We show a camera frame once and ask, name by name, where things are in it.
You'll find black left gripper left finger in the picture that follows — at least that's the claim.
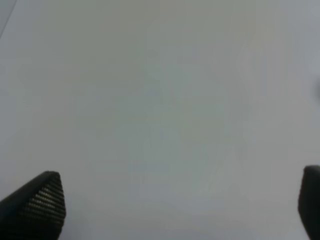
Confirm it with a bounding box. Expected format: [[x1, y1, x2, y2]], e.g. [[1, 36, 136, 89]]
[[0, 171, 67, 240]]

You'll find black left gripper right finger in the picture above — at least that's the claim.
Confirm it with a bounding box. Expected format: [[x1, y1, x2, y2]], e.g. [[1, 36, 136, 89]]
[[298, 165, 320, 240]]

